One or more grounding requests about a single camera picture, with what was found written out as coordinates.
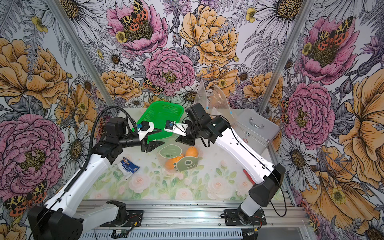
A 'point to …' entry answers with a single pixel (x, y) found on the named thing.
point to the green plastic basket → (157, 113)
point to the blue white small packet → (127, 167)
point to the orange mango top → (192, 151)
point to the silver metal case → (253, 128)
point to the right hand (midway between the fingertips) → (180, 136)
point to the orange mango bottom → (169, 162)
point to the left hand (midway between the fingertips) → (161, 139)
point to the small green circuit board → (121, 231)
